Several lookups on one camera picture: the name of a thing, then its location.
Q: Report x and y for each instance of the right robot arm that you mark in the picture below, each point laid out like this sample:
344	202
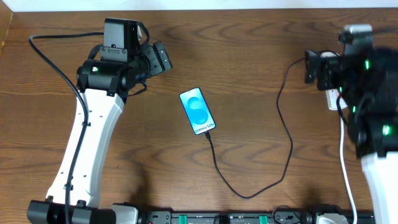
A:
367	82

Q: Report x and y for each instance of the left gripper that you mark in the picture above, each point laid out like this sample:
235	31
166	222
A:
161	56

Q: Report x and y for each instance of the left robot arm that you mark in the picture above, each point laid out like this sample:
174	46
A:
105	81

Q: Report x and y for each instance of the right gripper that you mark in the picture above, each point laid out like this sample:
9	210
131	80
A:
311	66

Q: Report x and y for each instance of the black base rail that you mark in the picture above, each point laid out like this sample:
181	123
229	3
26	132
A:
281	216

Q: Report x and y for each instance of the blue Galaxy smartphone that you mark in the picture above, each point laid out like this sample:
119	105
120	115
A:
197	111

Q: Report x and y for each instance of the white power strip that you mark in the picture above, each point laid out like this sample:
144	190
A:
331	95

